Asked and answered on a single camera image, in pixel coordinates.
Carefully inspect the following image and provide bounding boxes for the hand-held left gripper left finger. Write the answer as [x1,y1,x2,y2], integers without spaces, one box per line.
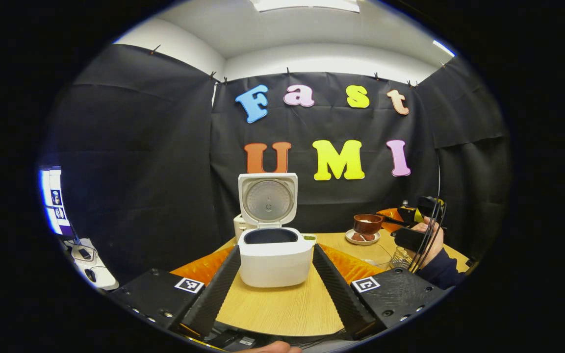
[108,245,241,339]

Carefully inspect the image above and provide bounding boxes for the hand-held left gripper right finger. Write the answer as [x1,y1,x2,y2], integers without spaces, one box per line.
[312,244,447,340]

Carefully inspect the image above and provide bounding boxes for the metal wire chopstick holder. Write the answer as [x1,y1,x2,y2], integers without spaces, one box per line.
[390,248,413,270]

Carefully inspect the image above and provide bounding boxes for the brown wooden spoon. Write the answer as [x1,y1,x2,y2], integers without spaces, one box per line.
[353,213,411,235]

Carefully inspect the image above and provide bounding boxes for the white rice cooker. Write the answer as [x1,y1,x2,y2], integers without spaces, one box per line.
[237,173,315,288]

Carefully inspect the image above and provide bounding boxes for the white plate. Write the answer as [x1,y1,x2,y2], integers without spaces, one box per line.
[345,229,381,246]

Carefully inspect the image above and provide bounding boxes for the white toaster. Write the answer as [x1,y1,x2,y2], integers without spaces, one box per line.
[233,214,251,243]

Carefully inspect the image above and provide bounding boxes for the white side desk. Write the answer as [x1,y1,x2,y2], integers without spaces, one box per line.
[64,238,120,291]

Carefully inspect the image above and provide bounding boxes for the black backdrop cloth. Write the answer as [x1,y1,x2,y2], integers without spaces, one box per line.
[40,43,513,285]

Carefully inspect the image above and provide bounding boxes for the small ceiling light panel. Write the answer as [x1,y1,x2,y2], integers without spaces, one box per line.
[432,39,456,57]

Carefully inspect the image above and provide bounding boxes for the computer monitor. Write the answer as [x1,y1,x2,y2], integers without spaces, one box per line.
[40,167,75,238]

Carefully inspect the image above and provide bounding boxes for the large ceiling light panel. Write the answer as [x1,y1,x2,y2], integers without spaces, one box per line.
[251,0,361,13]

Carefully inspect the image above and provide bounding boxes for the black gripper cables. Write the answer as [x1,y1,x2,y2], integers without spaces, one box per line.
[407,147,449,274]

